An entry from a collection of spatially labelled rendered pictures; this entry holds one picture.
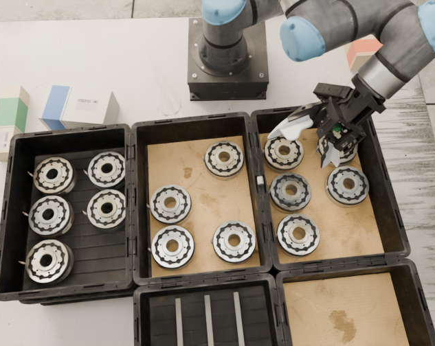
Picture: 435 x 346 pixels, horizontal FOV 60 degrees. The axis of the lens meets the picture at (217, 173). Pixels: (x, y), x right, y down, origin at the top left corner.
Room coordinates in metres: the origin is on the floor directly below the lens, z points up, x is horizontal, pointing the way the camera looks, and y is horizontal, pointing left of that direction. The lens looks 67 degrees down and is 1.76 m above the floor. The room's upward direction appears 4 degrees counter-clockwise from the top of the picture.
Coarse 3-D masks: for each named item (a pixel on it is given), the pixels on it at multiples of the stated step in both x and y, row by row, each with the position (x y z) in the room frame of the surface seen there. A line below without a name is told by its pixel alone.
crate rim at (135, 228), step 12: (156, 120) 0.50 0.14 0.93; (168, 120) 0.49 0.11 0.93; (180, 120) 0.49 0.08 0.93; (192, 120) 0.49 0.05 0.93; (204, 120) 0.49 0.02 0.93; (132, 132) 0.46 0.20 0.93; (132, 144) 0.43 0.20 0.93; (252, 144) 0.41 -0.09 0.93; (132, 156) 0.40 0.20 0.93; (252, 156) 0.38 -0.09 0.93; (132, 168) 0.37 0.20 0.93; (252, 168) 0.35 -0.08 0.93; (132, 180) 0.34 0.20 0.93; (132, 192) 0.31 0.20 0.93; (132, 204) 0.28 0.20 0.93; (132, 216) 0.25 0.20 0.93; (264, 216) 0.23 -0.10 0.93; (132, 228) 0.22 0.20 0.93; (264, 228) 0.20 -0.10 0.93; (264, 240) 0.18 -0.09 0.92; (264, 252) 0.15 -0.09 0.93; (168, 276) 0.11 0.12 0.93; (180, 276) 0.11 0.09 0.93; (192, 276) 0.11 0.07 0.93; (204, 276) 0.11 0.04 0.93; (216, 276) 0.11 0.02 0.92; (228, 276) 0.10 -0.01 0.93
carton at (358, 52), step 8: (360, 40) 0.84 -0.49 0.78; (368, 40) 0.84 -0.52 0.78; (376, 40) 0.83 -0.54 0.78; (344, 48) 0.87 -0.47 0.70; (352, 48) 0.82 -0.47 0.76; (360, 48) 0.81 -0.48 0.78; (368, 48) 0.80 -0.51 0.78; (376, 48) 0.80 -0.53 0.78; (352, 56) 0.80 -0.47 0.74; (360, 56) 0.78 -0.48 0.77; (368, 56) 0.78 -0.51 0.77; (352, 64) 0.78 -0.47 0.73; (360, 64) 0.78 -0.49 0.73
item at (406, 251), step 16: (256, 112) 0.50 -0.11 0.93; (272, 112) 0.50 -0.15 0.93; (288, 112) 0.50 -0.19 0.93; (256, 128) 0.45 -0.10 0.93; (368, 128) 0.44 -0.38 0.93; (256, 144) 0.41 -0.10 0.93; (384, 160) 0.35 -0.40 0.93; (384, 176) 0.31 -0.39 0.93; (272, 224) 0.21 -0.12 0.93; (400, 224) 0.19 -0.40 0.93; (272, 240) 0.17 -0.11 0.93; (272, 256) 0.14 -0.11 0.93; (352, 256) 0.13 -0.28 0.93; (368, 256) 0.13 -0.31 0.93; (384, 256) 0.13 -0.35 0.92; (400, 256) 0.12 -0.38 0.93
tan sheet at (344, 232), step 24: (264, 144) 0.46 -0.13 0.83; (312, 144) 0.45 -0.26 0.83; (312, 168) 0.38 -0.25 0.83; (360, 168) 0.37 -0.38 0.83; (288, 192) 0.32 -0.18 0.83; (312, 192) 0.31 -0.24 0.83; (312, 216) 0.25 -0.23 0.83; (336, 216) 0.25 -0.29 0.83; (360, 216) 0.24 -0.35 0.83; (336, 240) 0.19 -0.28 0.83; (360, 240) 0.18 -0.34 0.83
